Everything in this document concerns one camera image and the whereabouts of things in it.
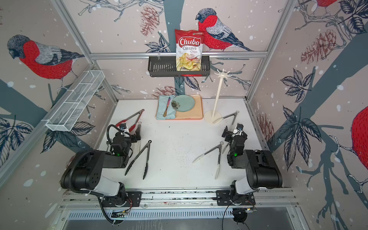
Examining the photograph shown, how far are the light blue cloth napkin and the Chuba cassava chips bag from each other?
0.35 meters

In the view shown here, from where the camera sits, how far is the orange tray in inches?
43.0

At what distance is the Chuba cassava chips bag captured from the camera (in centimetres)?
85

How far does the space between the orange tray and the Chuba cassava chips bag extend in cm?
35

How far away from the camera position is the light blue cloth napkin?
1091 mm

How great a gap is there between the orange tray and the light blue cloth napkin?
0.07 feet
